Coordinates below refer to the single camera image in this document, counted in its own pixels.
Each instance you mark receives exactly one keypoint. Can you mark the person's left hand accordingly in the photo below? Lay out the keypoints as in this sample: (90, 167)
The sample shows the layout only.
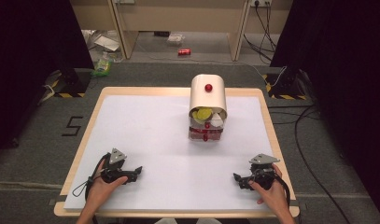
(100, 189)

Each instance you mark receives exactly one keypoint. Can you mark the small black box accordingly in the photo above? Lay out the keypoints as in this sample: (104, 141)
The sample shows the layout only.
(161, 33)

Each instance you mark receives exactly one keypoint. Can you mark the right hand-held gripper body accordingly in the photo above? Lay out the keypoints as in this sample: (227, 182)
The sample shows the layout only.
(260, 175)

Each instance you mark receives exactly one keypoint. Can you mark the beige desk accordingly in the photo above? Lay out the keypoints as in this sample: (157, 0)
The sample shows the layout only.
(184, 15)

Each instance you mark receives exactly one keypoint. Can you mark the clear plastic bag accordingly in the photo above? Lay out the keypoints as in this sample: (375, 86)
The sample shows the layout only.
(175, 39)

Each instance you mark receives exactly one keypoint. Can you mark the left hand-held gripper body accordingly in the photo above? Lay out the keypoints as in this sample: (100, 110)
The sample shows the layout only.
(116, 174)

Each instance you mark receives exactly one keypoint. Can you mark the black stand base striped tape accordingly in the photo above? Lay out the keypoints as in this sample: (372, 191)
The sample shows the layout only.
(71, 84)
(284, 85)

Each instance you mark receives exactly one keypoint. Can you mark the white storage box with drawers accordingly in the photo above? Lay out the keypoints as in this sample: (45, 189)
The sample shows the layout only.
(208, 99)

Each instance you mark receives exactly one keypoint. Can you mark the wall power socket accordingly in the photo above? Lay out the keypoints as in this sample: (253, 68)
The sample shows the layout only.
(261, 2)

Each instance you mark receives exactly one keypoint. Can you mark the white table mat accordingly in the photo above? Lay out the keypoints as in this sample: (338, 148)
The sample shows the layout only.
(166, 161)

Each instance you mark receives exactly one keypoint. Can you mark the person's right hand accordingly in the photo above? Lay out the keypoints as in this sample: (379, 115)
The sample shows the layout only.
(273, 196)

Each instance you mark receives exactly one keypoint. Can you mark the wooden table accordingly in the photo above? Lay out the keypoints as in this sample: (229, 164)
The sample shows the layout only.
(85, 149)

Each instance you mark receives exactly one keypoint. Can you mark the heap of white wrappings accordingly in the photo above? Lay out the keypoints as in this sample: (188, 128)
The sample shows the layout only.
(103, 42)

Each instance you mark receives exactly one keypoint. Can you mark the white folded item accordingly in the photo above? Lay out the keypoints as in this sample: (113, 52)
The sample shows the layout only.
(217, 120)

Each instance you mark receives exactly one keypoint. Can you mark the black curtain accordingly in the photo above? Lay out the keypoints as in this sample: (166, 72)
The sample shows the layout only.
(343, 77)
(25, 62)

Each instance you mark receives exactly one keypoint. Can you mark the yellow crumpled item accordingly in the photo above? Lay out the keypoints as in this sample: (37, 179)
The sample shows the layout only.
(203, 114)

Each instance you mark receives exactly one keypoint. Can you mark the green packet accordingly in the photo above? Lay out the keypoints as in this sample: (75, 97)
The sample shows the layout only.
(101, 67)

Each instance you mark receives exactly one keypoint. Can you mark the red can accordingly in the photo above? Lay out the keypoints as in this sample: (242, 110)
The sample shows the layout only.
(184, 51)

